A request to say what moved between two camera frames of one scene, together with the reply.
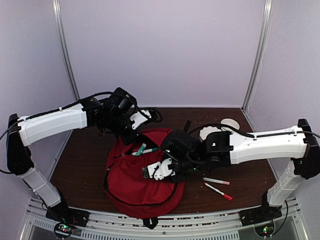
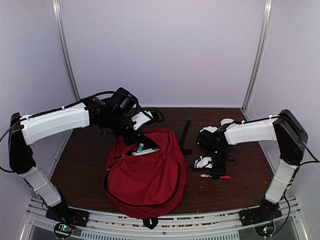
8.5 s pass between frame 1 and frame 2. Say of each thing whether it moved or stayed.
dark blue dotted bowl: stayed
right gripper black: moved
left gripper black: stayed
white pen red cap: moved
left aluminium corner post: stayed
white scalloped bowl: stayed
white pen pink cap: moved
